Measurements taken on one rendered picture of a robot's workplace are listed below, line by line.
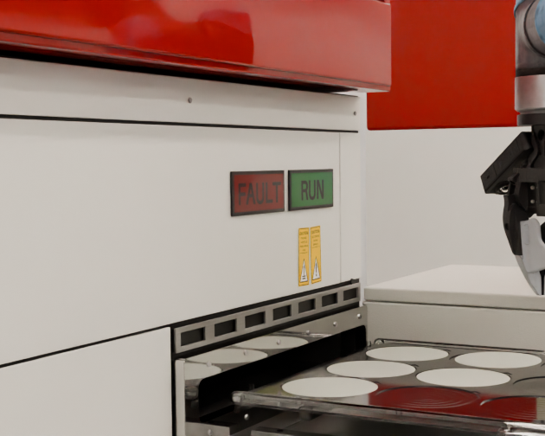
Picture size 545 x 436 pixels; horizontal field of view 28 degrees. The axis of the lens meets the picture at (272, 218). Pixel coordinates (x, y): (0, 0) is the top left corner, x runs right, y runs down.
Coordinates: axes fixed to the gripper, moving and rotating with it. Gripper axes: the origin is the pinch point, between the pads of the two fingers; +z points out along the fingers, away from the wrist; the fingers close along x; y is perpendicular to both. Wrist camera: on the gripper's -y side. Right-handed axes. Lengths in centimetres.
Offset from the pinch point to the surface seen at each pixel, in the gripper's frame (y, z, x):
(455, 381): 9.5, 8.6, -16.9
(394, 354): -7.7, 8.5, -15.2
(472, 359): -0.7, 8.5, -8.5
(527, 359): 2.3, 8.4, -3.0
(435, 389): 11.8, 8.7, -20.6
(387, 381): 6.8, 8.5, -23.5
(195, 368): 5.9, 5.7, -44.3
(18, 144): 20, -16, -63
